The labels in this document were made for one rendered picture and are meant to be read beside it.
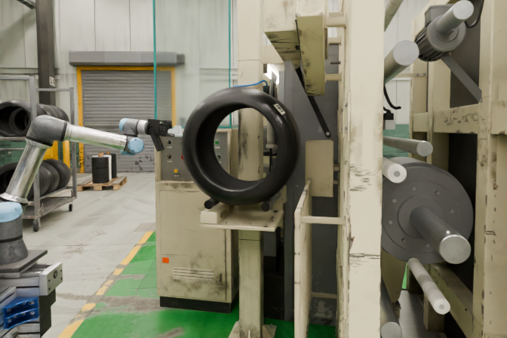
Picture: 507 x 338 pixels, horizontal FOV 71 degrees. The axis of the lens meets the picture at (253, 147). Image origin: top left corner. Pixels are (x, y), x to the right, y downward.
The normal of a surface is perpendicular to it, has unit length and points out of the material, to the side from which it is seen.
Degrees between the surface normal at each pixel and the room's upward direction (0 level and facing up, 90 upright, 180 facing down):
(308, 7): 72
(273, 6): 90
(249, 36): 90
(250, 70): 90
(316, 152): 90
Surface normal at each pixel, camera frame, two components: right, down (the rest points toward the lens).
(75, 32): 0.05, 0.05
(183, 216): -0.20, 0.05
